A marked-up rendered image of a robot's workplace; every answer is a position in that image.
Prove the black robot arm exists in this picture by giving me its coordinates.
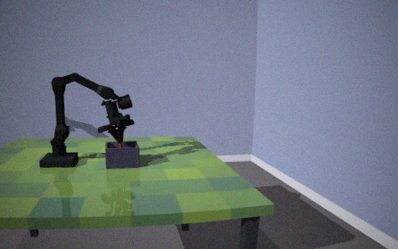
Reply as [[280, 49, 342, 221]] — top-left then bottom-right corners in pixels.
[[50, 74, 132, 157]]

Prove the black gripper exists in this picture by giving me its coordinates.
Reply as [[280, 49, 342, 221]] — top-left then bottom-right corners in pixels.
[[98, 110, 135, 143]]

